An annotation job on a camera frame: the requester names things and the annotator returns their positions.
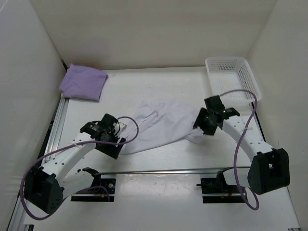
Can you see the white plastic basket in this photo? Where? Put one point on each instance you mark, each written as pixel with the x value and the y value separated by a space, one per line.
pixel 227 73

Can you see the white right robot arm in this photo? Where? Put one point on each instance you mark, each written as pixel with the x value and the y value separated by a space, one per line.
pixel 269 168

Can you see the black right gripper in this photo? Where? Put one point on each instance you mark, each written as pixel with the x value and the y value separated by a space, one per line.
pixel 199 122

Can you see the white cloth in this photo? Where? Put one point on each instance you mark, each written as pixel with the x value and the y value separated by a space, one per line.
pixel 160 123

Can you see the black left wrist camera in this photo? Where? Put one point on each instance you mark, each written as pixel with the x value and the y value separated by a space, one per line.
pixel 106 129

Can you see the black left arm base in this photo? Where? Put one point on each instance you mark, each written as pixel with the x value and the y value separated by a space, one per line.
pixel 102 188

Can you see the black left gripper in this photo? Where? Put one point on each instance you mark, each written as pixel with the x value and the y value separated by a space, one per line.
pixel 113 151

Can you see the purple t shirt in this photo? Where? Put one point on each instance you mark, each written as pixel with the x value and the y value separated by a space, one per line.
pixel 81 82

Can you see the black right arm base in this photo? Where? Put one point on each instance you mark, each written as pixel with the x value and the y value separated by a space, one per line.
pixel 215 190

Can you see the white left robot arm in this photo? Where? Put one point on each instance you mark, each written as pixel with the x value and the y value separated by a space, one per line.
pixel 47 186

